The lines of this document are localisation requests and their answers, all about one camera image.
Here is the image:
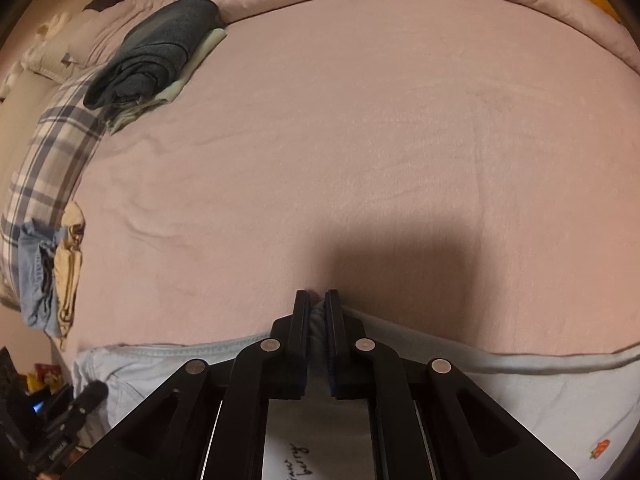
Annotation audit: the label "light blue denim pants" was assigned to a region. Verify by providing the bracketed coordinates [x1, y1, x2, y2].
[72, 306, 639, 479]

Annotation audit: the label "plaid pillow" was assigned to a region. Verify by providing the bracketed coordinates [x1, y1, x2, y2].
[1, 67, 104, 311]

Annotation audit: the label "light green folded garment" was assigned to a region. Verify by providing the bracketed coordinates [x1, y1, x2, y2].
[105, 27, 229, 134]

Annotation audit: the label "blue folded jeans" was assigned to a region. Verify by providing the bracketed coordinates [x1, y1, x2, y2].
[17, 220, 67, 338]

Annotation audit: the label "beige folded garment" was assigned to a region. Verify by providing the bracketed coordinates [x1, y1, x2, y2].
[54, 200, 86, 351]

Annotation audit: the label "pink bed sheet mattress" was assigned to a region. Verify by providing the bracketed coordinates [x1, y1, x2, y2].
[67, 0, 639, 354]

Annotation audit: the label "dark grey folded pants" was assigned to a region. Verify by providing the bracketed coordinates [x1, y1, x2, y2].
[84, 0, 224, 110]

